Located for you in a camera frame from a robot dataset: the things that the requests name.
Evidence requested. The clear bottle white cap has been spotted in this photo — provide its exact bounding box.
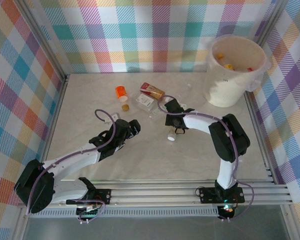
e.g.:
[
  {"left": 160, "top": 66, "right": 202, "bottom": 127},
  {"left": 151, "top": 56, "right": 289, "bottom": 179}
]
[{"left": 166, "top": 126, "right": 177, "bottom": 142}]

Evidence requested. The square clear rice bottle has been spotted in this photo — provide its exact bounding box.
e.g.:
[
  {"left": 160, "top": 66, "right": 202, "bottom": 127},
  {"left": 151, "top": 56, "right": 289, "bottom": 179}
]
[{"left": 131, "top": 92, "right": 158, "bottom": 113}]

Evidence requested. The white round bin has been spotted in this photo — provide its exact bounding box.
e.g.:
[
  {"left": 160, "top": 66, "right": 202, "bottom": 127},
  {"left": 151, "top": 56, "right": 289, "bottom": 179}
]
[{"left": 202, "top": 34, "right": 270, "bottom": 108}]

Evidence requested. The clear bottle small green label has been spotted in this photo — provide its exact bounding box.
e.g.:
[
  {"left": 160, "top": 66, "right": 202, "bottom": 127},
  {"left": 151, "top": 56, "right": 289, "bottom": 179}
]
[{"left": 149, "top": 106, "right": 167, "bottom": 122}]

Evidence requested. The plain clear bottle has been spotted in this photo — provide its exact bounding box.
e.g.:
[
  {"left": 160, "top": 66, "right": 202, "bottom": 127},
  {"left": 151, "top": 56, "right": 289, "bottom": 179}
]
[{"left": 176, "top": 83, "right": 193, "bottom": 101}]

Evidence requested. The small orange plastic bottle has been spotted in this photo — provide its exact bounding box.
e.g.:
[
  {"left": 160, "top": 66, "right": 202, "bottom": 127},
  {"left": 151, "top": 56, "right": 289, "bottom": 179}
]
[{"left": 114, "top": 85, "right": 128, "bottom": 102}]

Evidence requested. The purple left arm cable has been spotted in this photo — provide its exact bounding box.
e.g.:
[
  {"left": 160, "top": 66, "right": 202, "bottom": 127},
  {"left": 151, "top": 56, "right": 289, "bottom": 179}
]
[{"left": 26, "top": 108, "right": 117, "bottom": 225}]

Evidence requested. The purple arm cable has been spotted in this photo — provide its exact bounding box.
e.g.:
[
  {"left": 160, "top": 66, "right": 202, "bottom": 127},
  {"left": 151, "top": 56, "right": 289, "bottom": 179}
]
[
  {"left": 157, "top": 94, "right": 255, "bottom": 222},
  {"left": 26, "top": 108, "right": 117, "bottom": 225}
]

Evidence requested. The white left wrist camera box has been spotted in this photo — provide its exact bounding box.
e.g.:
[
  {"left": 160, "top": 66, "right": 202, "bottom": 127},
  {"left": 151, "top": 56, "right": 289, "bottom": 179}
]
[{"left": 103, "top": 112, "right": 121, "bottom": 125}]

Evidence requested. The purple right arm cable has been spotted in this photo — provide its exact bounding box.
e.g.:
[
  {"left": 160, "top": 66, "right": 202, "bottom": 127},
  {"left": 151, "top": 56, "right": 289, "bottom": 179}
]
[{"left": 157, "top": 94, "right": 255, "bottom": 222}]

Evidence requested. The aluminium table side rail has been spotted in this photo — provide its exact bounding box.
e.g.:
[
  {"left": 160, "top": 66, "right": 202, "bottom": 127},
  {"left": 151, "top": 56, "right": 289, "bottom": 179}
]
[
  {"left": 33, "top": 73, "right": 71, "bottom": 171},
  {"left": 241, "top": 89, "right": 278, "bottom": 185}
]

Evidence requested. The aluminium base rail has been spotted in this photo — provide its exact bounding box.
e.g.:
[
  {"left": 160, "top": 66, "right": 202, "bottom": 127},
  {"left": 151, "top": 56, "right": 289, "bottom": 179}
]
[{"left": 17, "top": 178, "right": 295, "bottom": 208}]

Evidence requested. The grey slotted cable duct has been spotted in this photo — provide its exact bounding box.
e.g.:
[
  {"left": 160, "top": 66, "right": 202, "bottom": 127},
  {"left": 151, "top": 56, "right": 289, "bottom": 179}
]
[{"left": 28, "top": 208, "right": 222, "bottom": 219}]

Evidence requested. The aluminium frame post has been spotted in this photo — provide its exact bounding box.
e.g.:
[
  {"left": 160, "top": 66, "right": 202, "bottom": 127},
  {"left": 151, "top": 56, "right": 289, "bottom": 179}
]
[
  {"left": 14, "top": 0, "right": 71, "bottom": 81},
  {"left": 254, "top": 0, "right": 285, "bottom": 46}
]

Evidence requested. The aluminium frame leg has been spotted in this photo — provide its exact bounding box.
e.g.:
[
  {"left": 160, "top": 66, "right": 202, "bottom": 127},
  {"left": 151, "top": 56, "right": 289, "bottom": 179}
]
[
  {"left": 12, "top": 207, "right": 32, "bottom": 240},
  {"left": 279, "top": 204, "right": 295, "bottom": 240}
]

